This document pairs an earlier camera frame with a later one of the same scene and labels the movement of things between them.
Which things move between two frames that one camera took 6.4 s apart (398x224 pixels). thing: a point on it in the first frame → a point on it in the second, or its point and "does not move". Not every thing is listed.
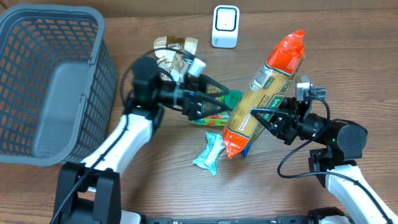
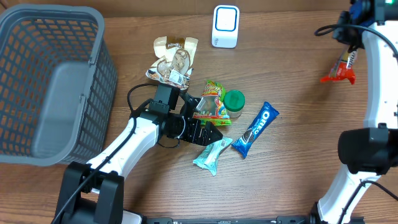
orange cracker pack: x=270 y=88 → x=343 y=69
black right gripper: x=283 y=121 → x=344 y=35
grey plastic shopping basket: x=58 y=80 does not move
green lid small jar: x=232 y=99 does not move
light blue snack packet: x=208 y=160 does not move
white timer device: x=226 y=26 does not move
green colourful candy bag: x=221 y=117 does not move
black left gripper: x=199 y=84 → x=204 y=140
